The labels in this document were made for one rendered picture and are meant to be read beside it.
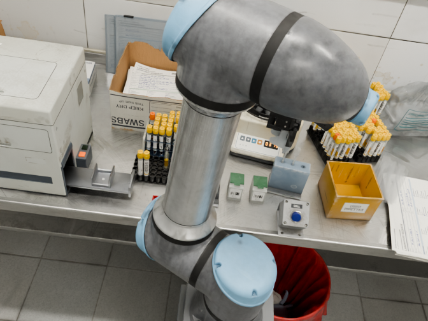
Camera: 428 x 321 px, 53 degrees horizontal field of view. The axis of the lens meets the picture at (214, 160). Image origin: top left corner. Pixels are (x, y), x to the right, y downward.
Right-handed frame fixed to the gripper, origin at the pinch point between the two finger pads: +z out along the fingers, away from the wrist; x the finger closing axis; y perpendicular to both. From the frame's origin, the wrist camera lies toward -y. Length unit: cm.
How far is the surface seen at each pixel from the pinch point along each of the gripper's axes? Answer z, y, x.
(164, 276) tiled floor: 103, 34, -10
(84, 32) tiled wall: 3, 75, -40
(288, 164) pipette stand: 5.2, -1.9, 0.4
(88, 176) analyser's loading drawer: 11, 50, 16
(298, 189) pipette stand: 12.4, -6.6, 2.0
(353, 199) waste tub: 6.2, -20.4, 6.8
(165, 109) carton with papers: 4.9, 37.1, -10.3
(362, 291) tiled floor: 103, -60, -28
